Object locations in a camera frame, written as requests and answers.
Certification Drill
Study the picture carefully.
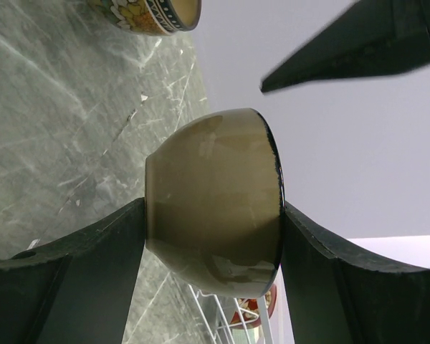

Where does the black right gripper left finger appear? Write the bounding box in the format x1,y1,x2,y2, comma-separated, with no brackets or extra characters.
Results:
0,199,145,344

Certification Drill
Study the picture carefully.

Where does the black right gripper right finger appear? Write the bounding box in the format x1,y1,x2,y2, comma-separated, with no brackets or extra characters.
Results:
282,204,430,343

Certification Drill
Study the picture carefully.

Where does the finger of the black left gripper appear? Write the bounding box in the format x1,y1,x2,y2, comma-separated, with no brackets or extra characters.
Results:
260,0,430,93

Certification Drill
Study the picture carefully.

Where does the plain beige bowl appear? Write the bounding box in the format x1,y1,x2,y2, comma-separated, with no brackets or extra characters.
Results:
145,108,285,298

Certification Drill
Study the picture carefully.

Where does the black patterned bowl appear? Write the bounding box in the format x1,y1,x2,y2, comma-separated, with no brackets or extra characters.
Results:
88,0,202,36

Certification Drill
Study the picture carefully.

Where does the red floral bowl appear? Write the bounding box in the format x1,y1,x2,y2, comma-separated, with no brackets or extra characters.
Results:
229,284,277,330

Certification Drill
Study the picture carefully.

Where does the light teal white bowl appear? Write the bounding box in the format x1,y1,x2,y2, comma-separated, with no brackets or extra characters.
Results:
231,326,264,344

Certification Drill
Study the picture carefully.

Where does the white wire dish rack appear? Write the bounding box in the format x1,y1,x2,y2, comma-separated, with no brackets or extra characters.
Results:
188,285,274,343

